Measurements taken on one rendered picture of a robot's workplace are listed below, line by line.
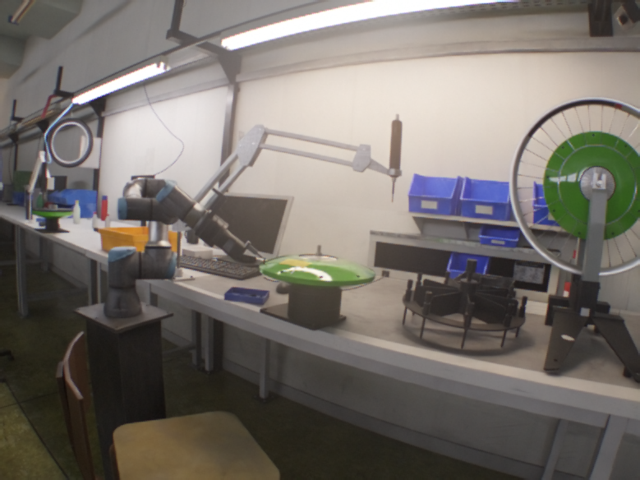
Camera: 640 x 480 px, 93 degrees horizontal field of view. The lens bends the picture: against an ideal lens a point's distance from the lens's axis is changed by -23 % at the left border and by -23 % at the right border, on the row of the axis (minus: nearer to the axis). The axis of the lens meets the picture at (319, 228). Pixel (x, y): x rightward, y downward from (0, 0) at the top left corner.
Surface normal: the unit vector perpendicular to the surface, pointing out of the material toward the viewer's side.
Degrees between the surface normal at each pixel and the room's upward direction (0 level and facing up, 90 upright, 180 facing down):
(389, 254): 90
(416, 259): 90
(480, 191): 90
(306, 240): 90
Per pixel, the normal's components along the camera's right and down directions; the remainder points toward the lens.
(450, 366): -0.55, 0.02
